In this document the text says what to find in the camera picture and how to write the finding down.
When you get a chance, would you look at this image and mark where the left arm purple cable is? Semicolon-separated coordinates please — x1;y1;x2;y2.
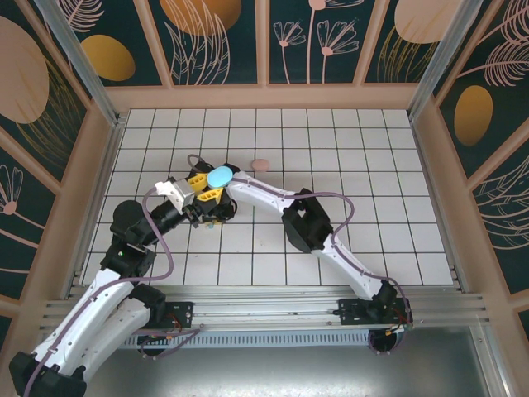
22;188;207;397

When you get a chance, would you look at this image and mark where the perforated metal cable strip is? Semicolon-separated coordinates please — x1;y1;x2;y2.
119;332;373;349

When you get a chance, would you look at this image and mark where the aluminium mounting rail frame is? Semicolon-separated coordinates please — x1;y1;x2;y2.
41;285;493;332

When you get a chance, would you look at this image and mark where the small circuit board with wires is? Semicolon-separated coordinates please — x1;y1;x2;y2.
386;322;417;336
138;329;183;344

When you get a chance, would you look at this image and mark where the aluminium side rail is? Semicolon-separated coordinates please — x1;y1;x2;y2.
64;115;125;299
408;111;470;295

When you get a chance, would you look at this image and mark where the blue earbud charging case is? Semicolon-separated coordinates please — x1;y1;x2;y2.
206;164;235;189

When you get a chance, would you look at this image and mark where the aluminium corner post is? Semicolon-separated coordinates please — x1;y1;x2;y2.
32;0;127;127
407;0;484;123

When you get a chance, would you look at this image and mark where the grey metal sheet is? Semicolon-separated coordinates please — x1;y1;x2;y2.
22;326;512;397

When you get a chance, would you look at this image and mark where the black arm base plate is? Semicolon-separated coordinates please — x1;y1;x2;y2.
337;297;414;328
156;300;195;330

